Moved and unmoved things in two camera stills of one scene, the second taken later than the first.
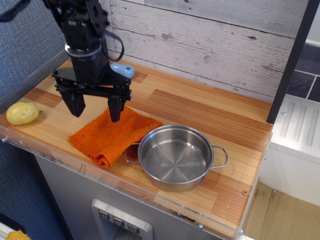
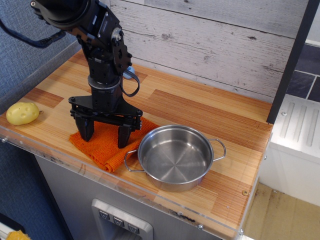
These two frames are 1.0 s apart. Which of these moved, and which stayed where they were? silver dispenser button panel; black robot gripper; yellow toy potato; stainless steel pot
Moved: black robot gripper
Stayed: yellow toy potato; stainless steel pot; silver dispenser button panel
